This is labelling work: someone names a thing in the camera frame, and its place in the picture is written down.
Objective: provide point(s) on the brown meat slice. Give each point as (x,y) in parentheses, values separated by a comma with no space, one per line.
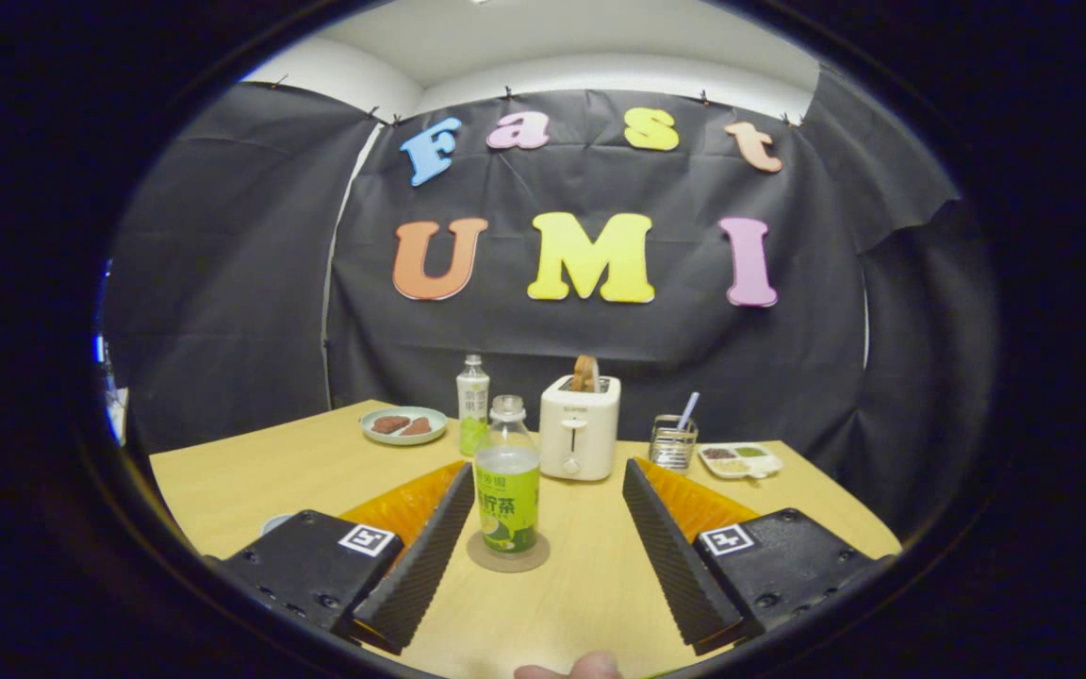
(390,424)
(418,426)

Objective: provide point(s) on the green label juice bottle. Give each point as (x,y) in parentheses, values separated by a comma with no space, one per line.
(508,500)

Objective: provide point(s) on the round brown coaster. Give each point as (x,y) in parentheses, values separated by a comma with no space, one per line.
(508,561)

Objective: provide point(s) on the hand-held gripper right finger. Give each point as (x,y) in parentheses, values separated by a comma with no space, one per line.
(670,556)

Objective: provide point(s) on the pale green plate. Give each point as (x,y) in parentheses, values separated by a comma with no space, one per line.
(403,438)

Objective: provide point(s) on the black backdrop cloth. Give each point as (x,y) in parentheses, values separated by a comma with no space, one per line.
(600,349)

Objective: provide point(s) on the white divided tray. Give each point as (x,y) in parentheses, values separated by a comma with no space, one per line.
(741,460)

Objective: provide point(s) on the white plastic straw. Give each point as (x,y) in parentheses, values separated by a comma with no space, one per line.
(688,410)

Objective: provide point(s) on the white cup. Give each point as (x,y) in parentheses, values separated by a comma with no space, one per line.
(275,522)

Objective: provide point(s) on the capped tall green bottle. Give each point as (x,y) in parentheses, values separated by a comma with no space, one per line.
(473,405)

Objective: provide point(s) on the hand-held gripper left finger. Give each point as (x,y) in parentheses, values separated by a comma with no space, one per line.
(420,566)

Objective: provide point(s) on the white toaster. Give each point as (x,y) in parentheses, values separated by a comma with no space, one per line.
(579,434)

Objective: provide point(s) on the wooden table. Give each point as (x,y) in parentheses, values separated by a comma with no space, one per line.
(590,575)

